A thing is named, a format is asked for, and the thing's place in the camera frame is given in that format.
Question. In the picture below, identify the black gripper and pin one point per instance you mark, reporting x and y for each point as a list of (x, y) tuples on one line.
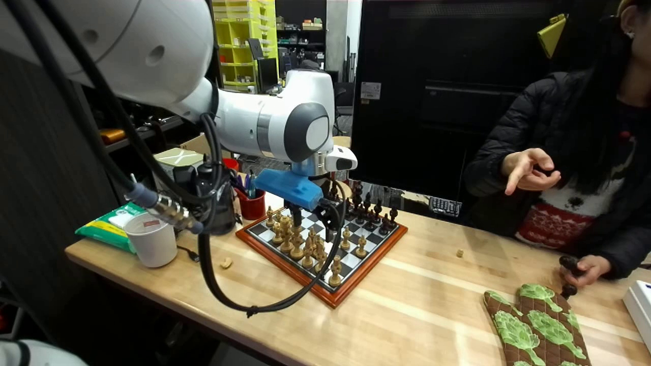
[(329, 190)]

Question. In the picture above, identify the small dark handheld object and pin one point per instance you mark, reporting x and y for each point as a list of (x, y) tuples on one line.
[(570, 271)]

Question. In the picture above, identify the person's right forearm black sleeve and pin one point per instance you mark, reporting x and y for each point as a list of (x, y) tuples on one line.
[(488, 165)]

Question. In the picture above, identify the person's left forearm black sleeve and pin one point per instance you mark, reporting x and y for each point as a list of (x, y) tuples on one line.
[(627, 251)]

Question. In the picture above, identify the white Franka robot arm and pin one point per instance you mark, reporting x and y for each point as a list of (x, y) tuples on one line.
[(154, 42)]

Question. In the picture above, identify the light wooden rook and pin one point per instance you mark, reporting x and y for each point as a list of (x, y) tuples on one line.
[(269, 216), (335, 273)]

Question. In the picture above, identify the person's right hand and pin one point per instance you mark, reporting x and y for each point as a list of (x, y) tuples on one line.
[(530, 172)]

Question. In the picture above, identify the person's left hand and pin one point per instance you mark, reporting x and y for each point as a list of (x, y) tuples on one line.
[(591, 269)]

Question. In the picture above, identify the light wooden pawn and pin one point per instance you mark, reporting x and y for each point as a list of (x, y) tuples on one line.
[(344, 241), (360, 247)]

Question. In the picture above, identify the dark chess piece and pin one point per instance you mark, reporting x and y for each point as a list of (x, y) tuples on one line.
[(355, 197), (390, 216), (367, 205), (379, 213)]

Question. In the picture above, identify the tall light wooden chess piece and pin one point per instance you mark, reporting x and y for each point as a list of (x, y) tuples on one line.
[(310, 250), (297, 245)]

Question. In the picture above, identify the red cup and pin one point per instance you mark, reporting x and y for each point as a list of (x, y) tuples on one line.
[(251, 205)]

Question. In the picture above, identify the black coffee grinder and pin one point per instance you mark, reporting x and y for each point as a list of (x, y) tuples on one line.
[(220, 205)]

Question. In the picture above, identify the small tan crumb piece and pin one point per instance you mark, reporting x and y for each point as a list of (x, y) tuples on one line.
[(459, 254), (226, 263)]

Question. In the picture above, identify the white label on cabinet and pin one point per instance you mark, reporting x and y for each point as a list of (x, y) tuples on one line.
[(370, 92)]

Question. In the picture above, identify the black cabinet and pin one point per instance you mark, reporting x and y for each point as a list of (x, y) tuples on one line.
[(439, 103)]

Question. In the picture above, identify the white Chemex filter box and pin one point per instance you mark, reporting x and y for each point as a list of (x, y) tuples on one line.
[(178, 160)]

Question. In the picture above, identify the white paper cup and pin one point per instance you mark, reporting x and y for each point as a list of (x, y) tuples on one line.
[(152, 241)]

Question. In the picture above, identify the yellow shelf with bins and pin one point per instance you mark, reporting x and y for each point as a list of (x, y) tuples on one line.
[(244, 42)]

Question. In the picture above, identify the green and brown oven mitt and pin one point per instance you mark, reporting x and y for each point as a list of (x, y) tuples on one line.
[(556, 327), (515, 333)]

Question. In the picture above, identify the green wet wipes pack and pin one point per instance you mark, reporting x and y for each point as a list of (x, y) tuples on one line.
[(103, 227)]

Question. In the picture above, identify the person in black jacket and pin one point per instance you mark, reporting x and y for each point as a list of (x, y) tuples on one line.
[(591, 135)]

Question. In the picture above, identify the yellow hanging tag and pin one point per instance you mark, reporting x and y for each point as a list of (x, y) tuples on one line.
[(552, 35)]

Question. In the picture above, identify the white plastic container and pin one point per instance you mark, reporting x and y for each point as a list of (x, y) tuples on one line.
[(642, 313)]

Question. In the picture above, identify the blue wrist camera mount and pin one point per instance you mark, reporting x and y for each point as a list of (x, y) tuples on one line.
[(287, 188)]

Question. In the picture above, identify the wooden chessboard with red-brown frame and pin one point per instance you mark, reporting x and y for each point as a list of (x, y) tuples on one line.
[(367, 262)]

